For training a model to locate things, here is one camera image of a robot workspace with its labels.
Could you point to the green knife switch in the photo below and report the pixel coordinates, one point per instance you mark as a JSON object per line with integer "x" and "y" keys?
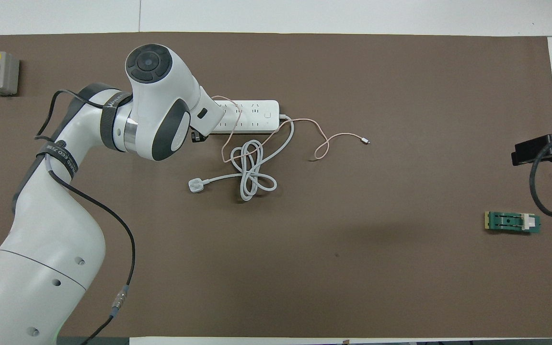
{"x": 511, "y": 222}

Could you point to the white power strip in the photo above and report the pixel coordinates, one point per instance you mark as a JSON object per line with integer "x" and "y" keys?
{"x": 257, "y": 117}

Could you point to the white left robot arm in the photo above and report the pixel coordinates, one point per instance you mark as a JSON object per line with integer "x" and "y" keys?
{"x": 46, "y": 230}

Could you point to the brown table mat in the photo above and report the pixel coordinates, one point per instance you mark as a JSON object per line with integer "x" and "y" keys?
{"x": 352, "y": 263}

